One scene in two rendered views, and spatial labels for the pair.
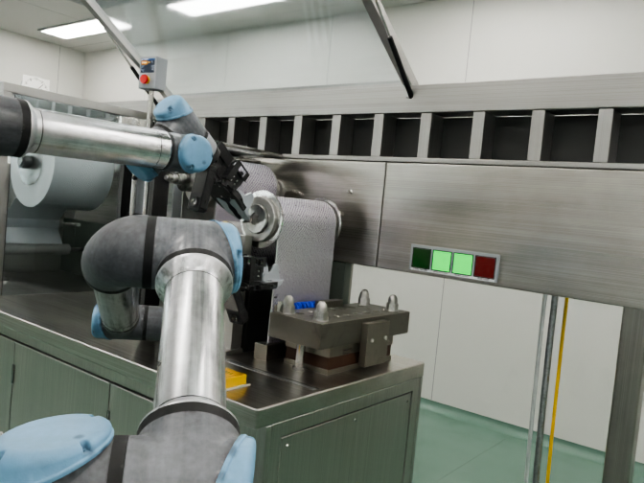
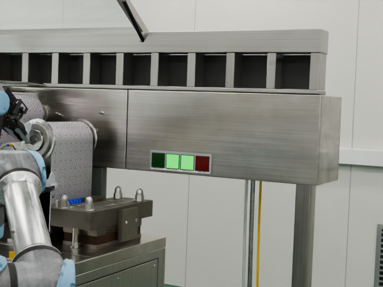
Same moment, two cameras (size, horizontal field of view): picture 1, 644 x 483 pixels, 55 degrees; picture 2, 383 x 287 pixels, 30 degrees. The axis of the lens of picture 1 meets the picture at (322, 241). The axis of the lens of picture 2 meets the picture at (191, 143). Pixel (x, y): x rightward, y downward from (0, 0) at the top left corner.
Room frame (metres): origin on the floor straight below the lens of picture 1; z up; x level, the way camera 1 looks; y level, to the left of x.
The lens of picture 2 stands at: (-0.94, 0.09, 1.39)
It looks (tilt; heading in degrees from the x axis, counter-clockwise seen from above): 3 degrees down; 349
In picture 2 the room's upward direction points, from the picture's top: 2 degrees clockwise
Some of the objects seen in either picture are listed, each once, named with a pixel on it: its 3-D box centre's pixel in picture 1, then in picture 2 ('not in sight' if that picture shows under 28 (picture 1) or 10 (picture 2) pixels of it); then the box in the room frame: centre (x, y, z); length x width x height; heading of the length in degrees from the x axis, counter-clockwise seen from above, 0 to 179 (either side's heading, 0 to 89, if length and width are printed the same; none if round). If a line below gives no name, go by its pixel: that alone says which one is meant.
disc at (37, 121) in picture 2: (261, 218); (37, 140); (1.58, 0.16, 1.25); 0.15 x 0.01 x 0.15; 52
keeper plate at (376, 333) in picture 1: (375, 342); (128, 224); (1.54, -0.16, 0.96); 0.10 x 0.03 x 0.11; 142
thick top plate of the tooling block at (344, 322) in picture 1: (343, 323); (104, 212); (1.59, -0.08, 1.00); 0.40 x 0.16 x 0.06; 142
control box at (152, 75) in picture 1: (150, 73); not in sight; (1.93, 0.58, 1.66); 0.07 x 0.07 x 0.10; 63
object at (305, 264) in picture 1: (304, 273); (72, 177); (1.63, 0.04, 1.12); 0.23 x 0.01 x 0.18; 142
